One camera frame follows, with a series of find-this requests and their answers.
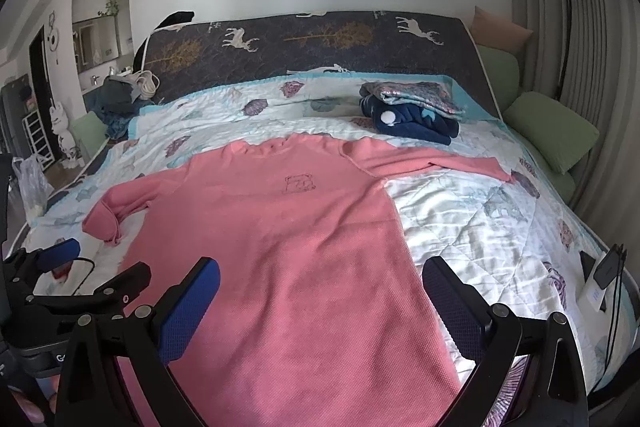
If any pink knit sweater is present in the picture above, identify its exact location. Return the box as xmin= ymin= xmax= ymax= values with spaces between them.
xmin=82 ymin=134 xmax=506 ymax=426

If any dark clothes pile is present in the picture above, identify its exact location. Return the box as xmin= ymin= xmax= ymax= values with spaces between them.
xmin=84 ymin=70 xmax=160 ymax=141

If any white plastic bag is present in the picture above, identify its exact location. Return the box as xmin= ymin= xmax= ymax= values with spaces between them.
xmin=12 ymin=154 xmax=53 ymax=222

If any white cat figurine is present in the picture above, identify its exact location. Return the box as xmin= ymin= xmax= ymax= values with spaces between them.
xmin=49 ymin=102 xmax=84 ymax=169

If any white shelf rack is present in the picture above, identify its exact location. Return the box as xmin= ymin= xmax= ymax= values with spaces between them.
xmin=22 ymin=109 xmax=54 ymax=171

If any white floral quilt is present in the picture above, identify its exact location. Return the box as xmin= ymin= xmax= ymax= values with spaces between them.
xmin=8 ymin=74 xmax=616 ymax=427

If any dark deer-print headboard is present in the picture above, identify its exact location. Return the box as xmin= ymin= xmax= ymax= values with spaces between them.
xmin=142 ymin=11 xmax=500 ymax=117

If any green pillow near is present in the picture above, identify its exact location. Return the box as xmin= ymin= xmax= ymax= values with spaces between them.
xmin=503 ymin=91 xmax=600 ymax=174

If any green pillow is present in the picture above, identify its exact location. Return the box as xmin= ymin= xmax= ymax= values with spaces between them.
xmin=503 ymin=91 xmax=600 ymax=174
xmin=477 ymin=46 xmax=520 ymax=113

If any navy fleece garment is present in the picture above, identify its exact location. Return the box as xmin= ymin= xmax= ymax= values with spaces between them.
xmin=359 ymin=95 xmax=460 ymax=145

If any folded floral blanket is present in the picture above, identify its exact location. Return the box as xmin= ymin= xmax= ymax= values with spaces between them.
xmin=359 ymin=77 xmax=463 ymax=119

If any green pillow far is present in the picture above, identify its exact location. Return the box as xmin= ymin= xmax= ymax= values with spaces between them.
xmin=477 ymin=46 xmax=520 ymax=113

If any grey curtain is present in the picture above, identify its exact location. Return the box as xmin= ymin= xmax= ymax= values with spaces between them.
xmin=504 ymin=0 xmax=640 ymax=212

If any peach pillow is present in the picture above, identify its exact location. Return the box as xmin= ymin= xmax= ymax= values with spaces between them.
xmin=470 ymin=6 xmax=534 ymax=55

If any black device with cable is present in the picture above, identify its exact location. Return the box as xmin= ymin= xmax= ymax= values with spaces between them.
xmin=577 ymin=244 xmax=627 ymax=374

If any wall mirror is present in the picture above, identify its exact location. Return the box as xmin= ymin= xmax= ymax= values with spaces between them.
xmin=72 ymin=15 xmax=120 ymax=72

